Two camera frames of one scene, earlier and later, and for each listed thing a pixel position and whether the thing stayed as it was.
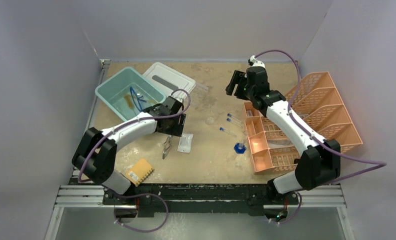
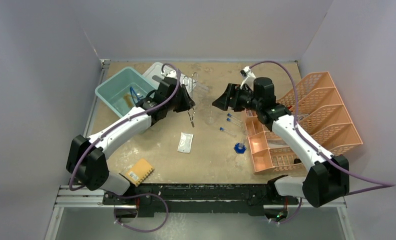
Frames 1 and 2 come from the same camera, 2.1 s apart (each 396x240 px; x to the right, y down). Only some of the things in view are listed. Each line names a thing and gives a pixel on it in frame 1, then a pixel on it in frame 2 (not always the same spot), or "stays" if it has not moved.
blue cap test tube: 222,129 stays
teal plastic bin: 127,92 stays
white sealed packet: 185,144 stays
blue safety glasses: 136,99 stays
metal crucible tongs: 166,145 -> 194,79
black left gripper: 176,131 -> 187,103
